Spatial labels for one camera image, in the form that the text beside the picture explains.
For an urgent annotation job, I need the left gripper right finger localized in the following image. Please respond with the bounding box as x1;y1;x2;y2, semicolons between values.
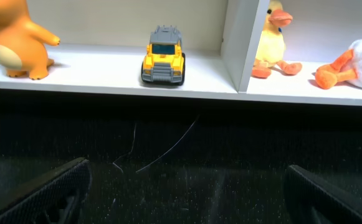
283;164;362;224

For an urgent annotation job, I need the white shelf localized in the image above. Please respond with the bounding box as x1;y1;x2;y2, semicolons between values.
0;0;362;108

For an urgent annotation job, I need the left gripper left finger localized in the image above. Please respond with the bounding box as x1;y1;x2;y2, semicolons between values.
0;157;93;224

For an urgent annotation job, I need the yellow plush duck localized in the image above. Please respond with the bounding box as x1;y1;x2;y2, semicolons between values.
250;0;303;79

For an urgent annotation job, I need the yellow rubber duck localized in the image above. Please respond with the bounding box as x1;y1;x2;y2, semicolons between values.
0;0;61;81

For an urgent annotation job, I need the grey and yellow toy truck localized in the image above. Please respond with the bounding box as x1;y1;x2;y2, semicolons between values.
140;25;187;86

